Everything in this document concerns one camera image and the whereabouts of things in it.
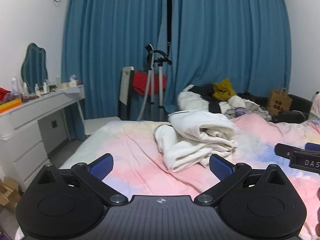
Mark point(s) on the black garment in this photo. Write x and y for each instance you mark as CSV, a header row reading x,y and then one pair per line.
x,y
207,93

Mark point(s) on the white tissue pack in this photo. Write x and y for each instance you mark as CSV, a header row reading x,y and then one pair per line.
x,y
73,82

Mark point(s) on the white dressing table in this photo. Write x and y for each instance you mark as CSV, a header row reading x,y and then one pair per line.
x,y
27,135

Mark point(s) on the pastel tie-dye blanket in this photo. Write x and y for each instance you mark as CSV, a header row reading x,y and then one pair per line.
x,y
140,152

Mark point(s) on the pile of pale clothes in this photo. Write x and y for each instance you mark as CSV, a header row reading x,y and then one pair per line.
x,y
252,108

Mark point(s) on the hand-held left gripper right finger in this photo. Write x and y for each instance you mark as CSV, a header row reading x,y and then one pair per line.
x,y
221,168

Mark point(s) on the mustard yellow garment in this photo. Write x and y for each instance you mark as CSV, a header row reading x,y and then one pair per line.
x,y
223,90

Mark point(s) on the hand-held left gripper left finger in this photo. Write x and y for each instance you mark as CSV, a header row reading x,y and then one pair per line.
x,y
101,167

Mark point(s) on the orange box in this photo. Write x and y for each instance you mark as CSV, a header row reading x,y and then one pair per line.
x,y
10,105

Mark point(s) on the garment steamer stand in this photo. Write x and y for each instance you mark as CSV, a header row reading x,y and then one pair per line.
x,y
155,85

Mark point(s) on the red garment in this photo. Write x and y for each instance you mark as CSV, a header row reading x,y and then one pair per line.
x,y
146,82

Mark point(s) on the small white bottle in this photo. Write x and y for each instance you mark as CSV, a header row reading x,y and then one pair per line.
x,y
58,80

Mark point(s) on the blue curtain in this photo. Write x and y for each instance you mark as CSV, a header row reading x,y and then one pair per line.
x,y
225,42
105,42

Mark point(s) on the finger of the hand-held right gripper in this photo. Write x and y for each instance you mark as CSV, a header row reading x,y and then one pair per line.
x,y
283,150
313,146

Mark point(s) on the clear plastic bottle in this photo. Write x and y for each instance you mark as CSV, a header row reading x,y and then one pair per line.
x,y
15,85

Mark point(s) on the brown paper bag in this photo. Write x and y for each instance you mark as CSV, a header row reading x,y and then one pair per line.
x,y
278,101

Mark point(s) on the cardboard boxes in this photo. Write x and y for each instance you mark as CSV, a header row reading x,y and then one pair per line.
x,y
8,192

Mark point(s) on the white puffy jacket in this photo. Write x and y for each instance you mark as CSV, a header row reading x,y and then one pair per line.
x,y
190,100

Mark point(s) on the pastel pillow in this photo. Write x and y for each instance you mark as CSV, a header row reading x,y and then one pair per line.
x,y
315,106

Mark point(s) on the purple printed cloth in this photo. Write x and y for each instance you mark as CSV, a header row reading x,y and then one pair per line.
x,y
238,111

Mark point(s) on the black and white folding board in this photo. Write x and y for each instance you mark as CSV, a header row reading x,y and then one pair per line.
x,y
126,85

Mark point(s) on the wavy blue-framed mirror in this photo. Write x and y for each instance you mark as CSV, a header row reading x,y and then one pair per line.
x,y
35,67

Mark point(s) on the white garment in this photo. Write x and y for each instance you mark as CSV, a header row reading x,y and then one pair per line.
x,y
200,130

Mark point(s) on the cream box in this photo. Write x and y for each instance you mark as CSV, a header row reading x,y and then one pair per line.
x,y
63,85

